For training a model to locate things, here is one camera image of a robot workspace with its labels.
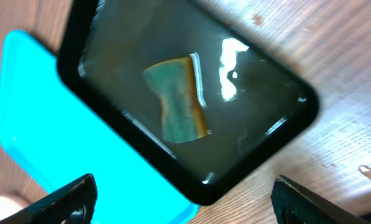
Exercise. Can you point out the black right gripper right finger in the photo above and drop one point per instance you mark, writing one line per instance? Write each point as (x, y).
(293, 203)

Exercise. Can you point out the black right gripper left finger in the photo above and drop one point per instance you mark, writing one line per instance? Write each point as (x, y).
(73, 203)

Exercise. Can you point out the yellow-green plate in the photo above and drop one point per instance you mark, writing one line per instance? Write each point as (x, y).
(11, 204)

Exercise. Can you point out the green yellow sponge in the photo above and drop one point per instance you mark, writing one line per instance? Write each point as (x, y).
(178, 86)

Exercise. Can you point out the teal plastic tray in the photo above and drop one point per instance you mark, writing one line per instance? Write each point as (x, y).
(56, 139)

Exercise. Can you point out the black water tray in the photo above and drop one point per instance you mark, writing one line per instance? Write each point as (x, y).
(254, 104)

